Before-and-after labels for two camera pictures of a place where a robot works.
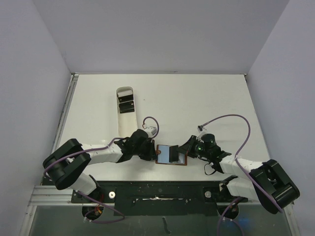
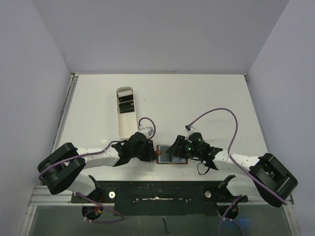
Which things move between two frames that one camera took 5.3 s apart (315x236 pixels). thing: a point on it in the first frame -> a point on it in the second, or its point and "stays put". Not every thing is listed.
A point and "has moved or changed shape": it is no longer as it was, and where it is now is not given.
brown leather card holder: x=162 y=156 stays put
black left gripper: x=151 y=154 stays put
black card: x=173 y=153 has moved or changed shape
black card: x=128 y=106 stays put
